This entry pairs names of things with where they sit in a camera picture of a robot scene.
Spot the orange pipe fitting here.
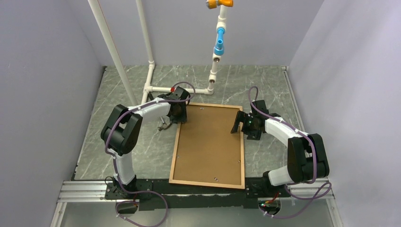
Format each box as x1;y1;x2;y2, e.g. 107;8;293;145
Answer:
205;0;234;9

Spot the brown fibreboard backing board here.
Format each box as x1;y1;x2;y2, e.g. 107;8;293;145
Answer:
172;105;243;187

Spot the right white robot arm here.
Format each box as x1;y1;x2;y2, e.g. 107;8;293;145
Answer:
231;100;330;196

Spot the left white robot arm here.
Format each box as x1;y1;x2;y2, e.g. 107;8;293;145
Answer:
101;85;193;199

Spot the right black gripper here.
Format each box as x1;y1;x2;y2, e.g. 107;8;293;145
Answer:
231;111;262;140

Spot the white pvc pipe stand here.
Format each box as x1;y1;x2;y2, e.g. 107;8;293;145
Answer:
87;0;231;107

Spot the brown wooden picture frame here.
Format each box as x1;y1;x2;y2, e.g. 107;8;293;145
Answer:
168;102;246;190

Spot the aluminium rail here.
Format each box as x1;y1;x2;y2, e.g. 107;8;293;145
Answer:
51;178;343;227

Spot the blue pipe fitting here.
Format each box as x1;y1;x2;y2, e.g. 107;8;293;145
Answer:
214;27;225;56

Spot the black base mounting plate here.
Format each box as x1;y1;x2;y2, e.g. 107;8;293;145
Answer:
104;177;290;211

